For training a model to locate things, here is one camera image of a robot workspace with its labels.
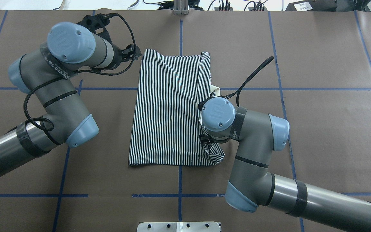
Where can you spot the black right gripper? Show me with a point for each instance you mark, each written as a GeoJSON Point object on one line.
{"type": "Point", "coordinates": [204, 139]}

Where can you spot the white pedestal column base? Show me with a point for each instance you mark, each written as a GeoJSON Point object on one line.
{"type": "Point", "coordinates": [197, 226]}

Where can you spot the striped polo shirt white collar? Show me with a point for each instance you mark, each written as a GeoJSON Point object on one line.
{"type": "Point", "coordinates": [167, 123]}

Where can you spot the aluminium frame post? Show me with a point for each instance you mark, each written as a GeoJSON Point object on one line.
{"type": "Point", "coordinates": [180, 7]}

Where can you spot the black box white label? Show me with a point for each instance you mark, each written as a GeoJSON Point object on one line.
{"type": "Point", "coordinates": [312, 5]}

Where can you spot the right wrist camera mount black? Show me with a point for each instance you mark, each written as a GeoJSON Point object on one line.
{"type": "Point", "coordinates": [204, 103]}

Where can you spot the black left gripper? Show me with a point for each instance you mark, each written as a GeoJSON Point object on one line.
{"type": "Point", "coordinates": [118, 55]}

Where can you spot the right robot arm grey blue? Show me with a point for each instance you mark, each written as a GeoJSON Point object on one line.
{"type": "Point", "coordinates": [310, 159]}

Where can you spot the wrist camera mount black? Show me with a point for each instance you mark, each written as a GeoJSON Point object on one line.
{"type": "Point", "coordinates": [97, 25]}
{"type": "Point", "coordinates": [204, 103]}

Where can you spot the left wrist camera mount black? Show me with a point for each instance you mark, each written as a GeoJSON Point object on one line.
{"type": "Point", "coordinates": [97, 25]}

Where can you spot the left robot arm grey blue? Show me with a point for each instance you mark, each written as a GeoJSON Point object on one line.
{"type": "Point", "coordinates": [54, 110]}

